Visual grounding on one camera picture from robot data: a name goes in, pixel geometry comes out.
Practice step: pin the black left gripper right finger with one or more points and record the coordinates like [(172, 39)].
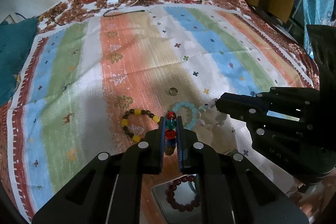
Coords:
[(230, 188)]

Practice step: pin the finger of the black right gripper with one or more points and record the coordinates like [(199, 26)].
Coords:
[(246, 108)]

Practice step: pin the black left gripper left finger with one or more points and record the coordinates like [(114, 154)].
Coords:
[(108, 188)]

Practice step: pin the grey jewelry tray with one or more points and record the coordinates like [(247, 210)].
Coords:
[(178, 200)]

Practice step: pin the teal blanket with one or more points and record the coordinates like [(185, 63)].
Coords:
[(16, 42)]

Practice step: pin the striped colourful cloth mat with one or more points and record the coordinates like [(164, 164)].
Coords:
[(81, 78)]

